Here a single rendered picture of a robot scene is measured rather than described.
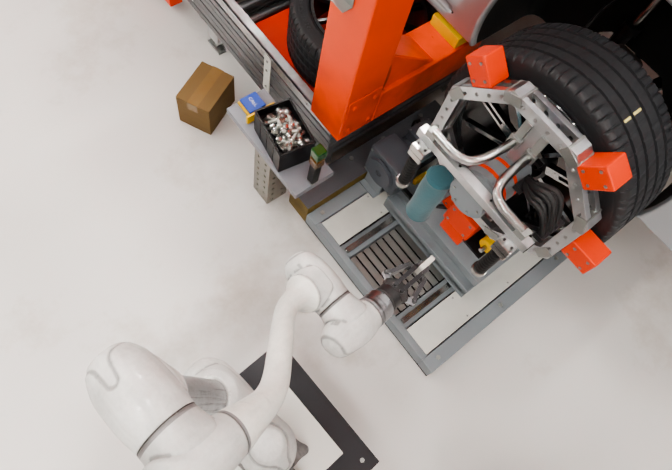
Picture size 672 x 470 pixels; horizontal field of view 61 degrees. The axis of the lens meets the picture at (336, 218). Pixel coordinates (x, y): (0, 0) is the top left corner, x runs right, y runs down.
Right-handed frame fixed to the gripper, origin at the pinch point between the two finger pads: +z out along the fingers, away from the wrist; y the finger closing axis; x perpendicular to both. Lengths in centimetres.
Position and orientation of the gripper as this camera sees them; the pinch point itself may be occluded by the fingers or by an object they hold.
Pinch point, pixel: (424, 265)
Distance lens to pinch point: 168.8
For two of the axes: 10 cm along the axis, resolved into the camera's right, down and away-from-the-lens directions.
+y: -6.7, -7.1, 2.1
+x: -3.3, 5.4, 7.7
